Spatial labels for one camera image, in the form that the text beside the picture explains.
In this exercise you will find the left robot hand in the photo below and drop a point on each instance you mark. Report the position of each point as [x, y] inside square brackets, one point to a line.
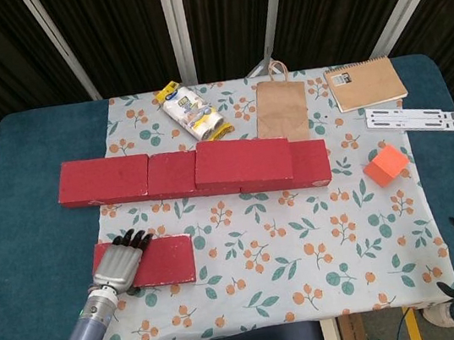
[117, 265]

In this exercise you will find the orange cube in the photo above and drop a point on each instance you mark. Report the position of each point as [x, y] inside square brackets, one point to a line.
[386, 165]

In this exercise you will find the white shoe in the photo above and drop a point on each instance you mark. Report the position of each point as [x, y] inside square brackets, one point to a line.
[439, 315]

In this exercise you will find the floral print tablecloth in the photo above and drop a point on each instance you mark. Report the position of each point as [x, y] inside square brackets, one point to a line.
[262, 233]

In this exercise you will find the pack of bag rolls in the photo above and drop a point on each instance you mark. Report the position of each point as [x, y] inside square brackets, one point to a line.
[193, 113]

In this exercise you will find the white folding stand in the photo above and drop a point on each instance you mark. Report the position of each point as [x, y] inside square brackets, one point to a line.
[407, 119]

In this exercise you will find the brown paper bag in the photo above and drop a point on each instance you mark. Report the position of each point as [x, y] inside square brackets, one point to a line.
[279, 106]

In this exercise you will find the brown spiral notebook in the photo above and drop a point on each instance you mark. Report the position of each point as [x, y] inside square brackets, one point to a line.
[363, 83]

